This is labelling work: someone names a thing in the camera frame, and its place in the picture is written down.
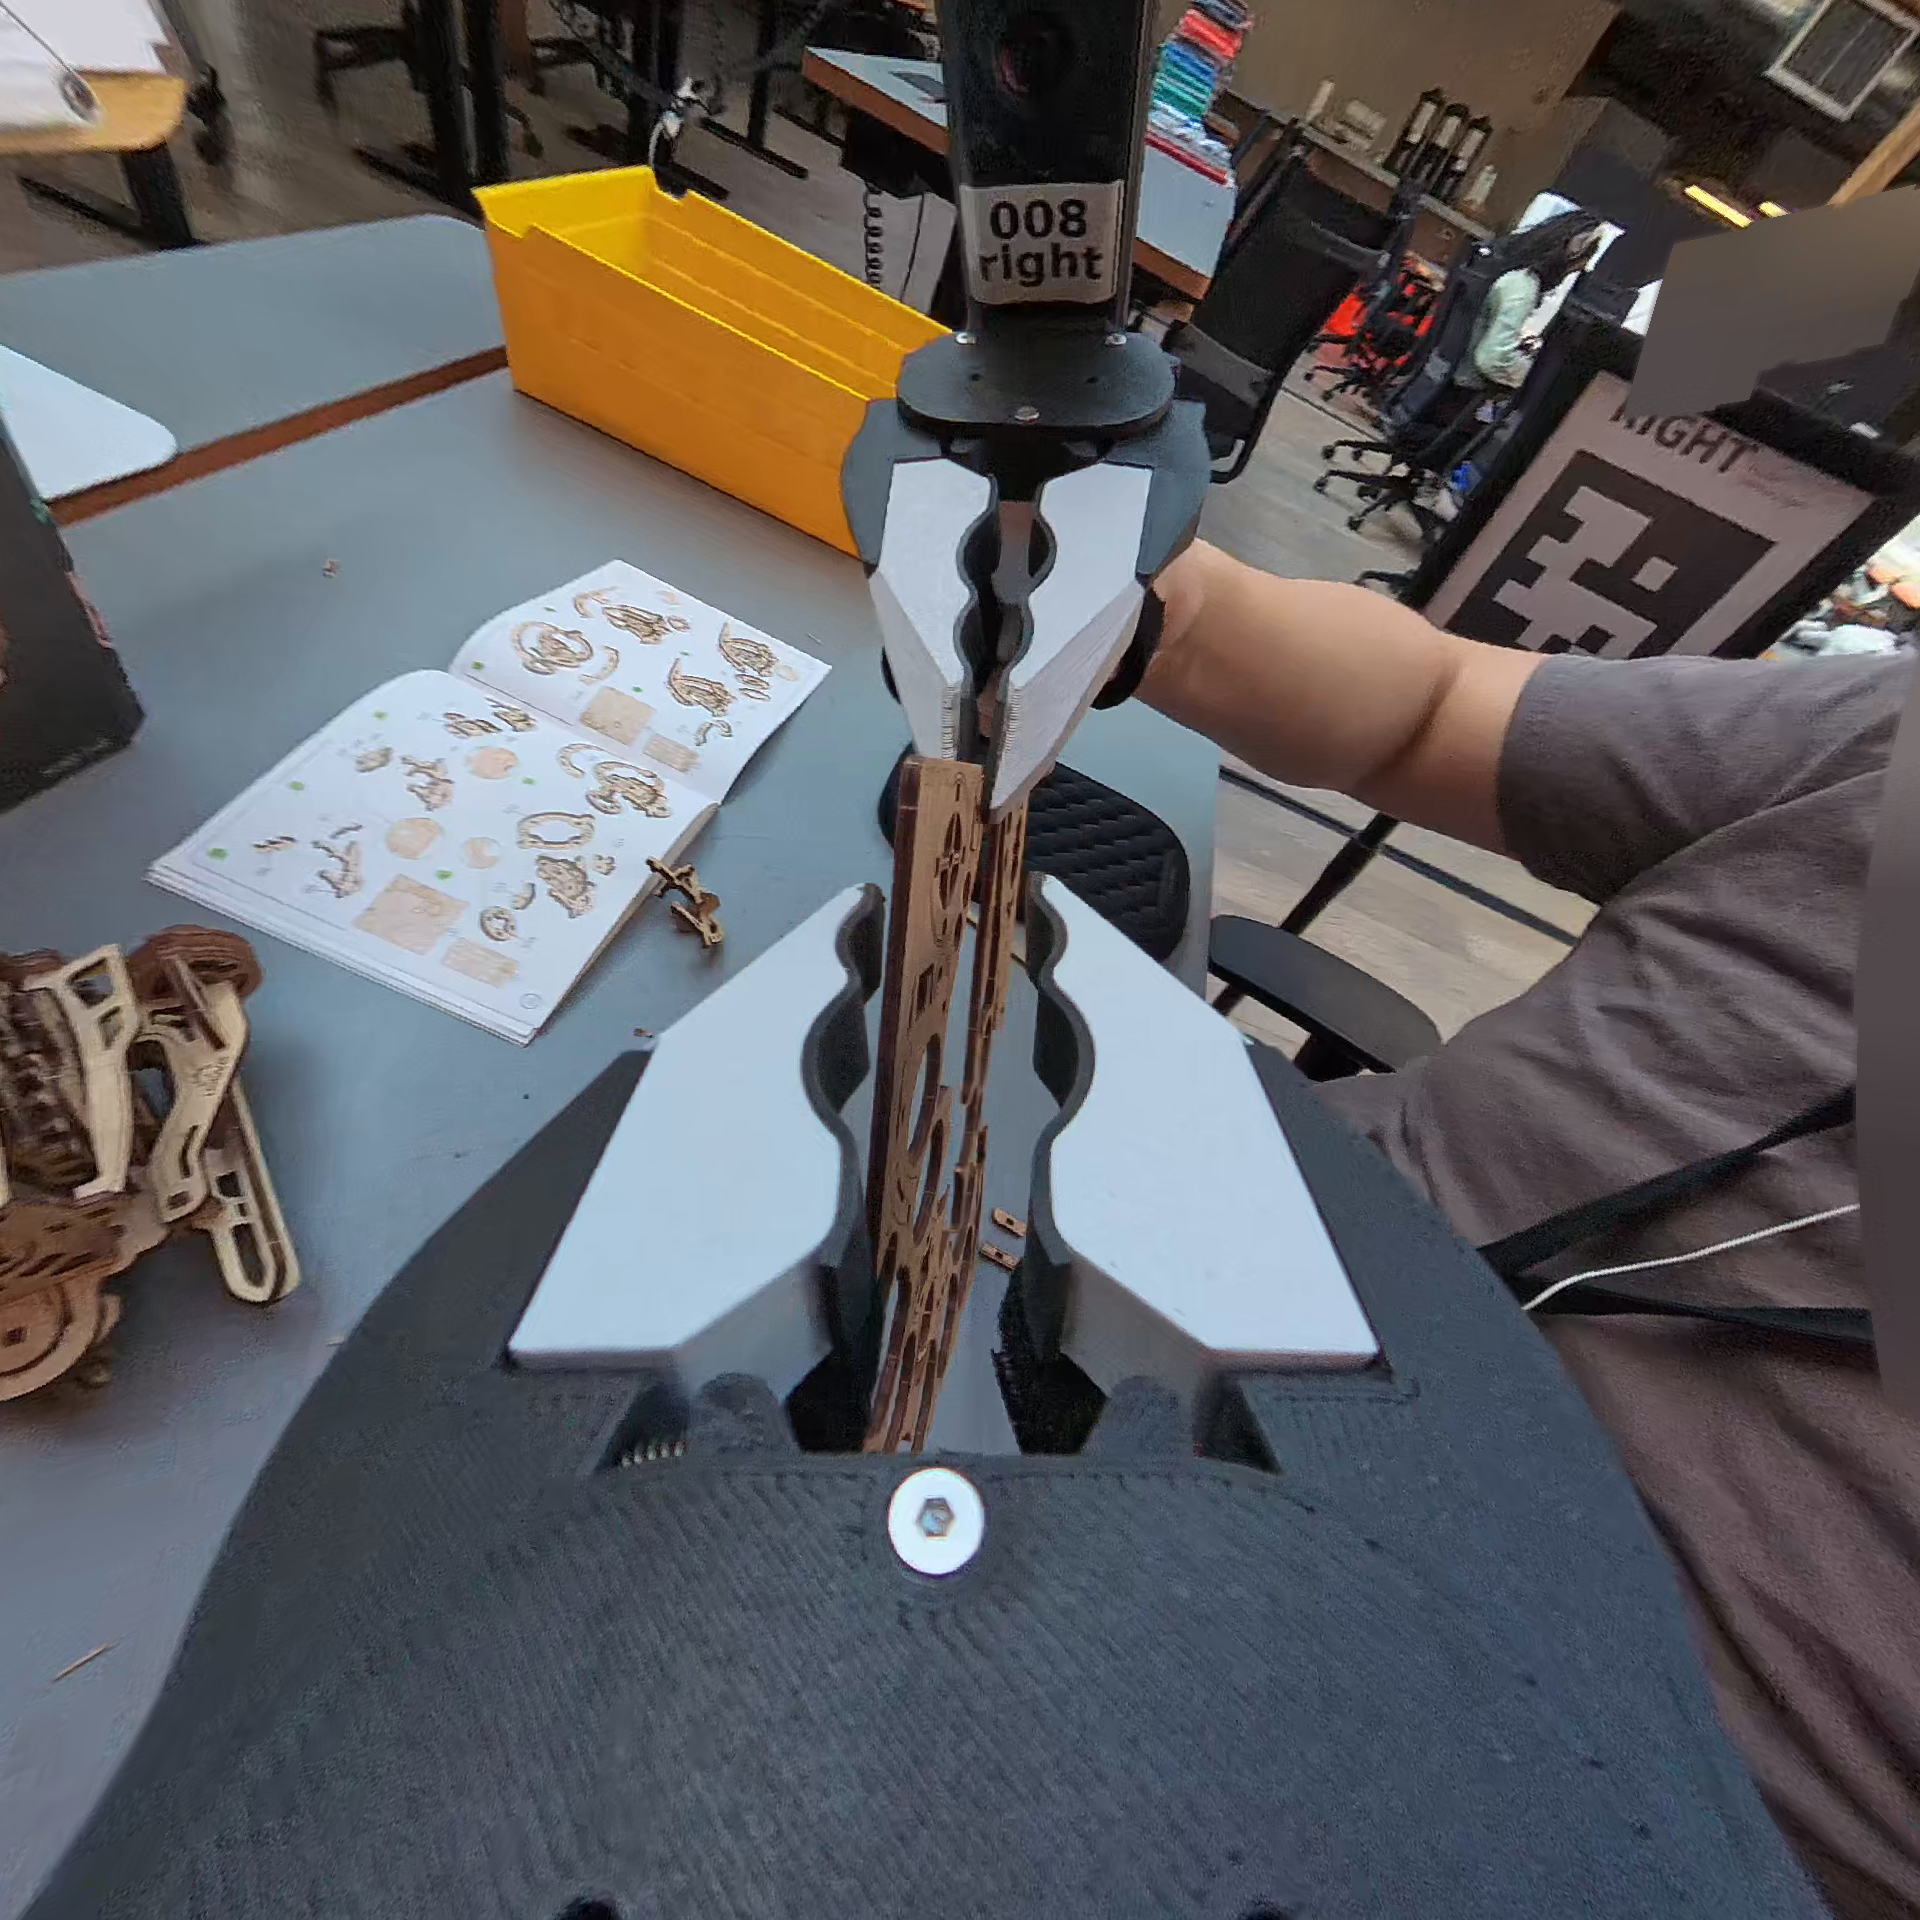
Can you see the background desk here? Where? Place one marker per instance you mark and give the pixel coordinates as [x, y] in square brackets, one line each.
[1200, 211]

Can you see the small assembled wooden part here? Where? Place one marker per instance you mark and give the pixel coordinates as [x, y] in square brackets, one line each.
[693, 907]

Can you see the open instruction booklet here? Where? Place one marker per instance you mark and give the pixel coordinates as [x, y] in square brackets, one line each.
[452, 839]

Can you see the pale rounded board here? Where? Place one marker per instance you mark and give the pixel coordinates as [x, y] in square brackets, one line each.
[77, 427]

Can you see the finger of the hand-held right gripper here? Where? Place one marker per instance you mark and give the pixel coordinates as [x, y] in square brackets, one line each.
[922, 570]
[1090, 599]

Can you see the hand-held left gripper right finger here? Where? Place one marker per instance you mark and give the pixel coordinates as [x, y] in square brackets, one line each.
[1200, 1214]

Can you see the black chair armrest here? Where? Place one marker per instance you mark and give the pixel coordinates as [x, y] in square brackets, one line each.
[1118, 870]

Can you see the black office chair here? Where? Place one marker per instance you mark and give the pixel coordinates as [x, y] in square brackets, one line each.
[1277, 300]

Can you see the assembled wooden mechanical model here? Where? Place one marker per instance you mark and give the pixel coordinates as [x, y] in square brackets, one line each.
[91, 1049]

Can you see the yellow plastic bin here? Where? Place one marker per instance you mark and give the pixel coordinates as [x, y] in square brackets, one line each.
[662, 360]

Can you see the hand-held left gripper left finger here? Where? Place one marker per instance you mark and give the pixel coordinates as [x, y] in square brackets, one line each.
[704, 1200]

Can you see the person's right forearm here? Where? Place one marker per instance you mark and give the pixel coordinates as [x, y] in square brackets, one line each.
[1319, 675]

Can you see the black-white marker board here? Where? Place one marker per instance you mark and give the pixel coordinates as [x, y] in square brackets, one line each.
[1635, 570]

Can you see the small wooden offcut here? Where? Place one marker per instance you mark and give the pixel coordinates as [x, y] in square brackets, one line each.
[1005, 1228]

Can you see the stack of colourful folders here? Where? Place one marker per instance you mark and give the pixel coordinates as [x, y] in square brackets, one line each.
[1200, 76]

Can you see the person's grey shirt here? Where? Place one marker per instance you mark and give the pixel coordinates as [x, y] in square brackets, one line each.
[1651, 931]

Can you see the black model kit box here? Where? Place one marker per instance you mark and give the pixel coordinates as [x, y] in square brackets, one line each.
[60, 675]

